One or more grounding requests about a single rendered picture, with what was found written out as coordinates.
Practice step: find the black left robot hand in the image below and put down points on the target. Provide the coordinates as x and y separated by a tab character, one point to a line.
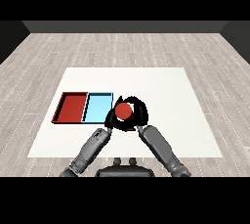
110	119

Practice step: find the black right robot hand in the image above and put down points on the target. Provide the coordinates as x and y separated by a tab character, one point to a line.
140	112

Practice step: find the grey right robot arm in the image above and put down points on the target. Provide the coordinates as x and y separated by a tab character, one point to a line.
161	149

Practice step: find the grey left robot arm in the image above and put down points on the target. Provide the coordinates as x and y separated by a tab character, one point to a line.
89	149

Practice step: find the small red can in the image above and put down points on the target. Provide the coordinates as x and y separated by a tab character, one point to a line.
123	111

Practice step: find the light blue shallow open box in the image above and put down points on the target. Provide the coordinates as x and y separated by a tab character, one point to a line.
97	107

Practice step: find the red shallow open box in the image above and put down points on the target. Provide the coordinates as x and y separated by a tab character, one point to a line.
70	108

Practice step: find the dark grey robot body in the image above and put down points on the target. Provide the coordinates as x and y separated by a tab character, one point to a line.
124	170

